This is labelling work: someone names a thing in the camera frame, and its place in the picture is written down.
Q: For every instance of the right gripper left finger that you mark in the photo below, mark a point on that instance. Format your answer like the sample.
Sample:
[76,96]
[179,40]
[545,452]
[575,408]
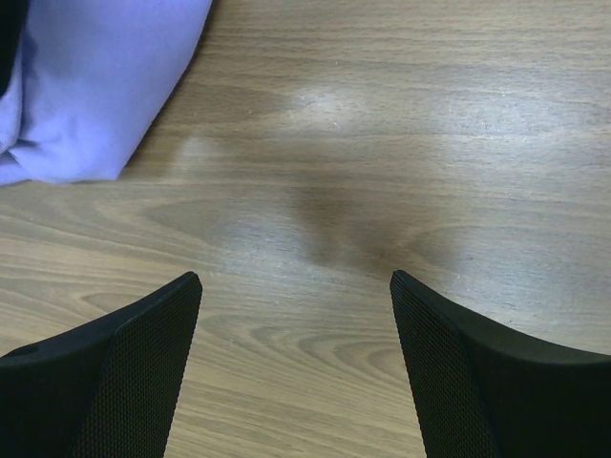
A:
[107,388]

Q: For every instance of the purple t shirt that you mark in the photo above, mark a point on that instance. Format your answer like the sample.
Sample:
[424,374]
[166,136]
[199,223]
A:
[82,82]

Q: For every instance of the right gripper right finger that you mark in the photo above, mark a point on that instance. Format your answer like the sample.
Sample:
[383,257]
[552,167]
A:
[483,389]

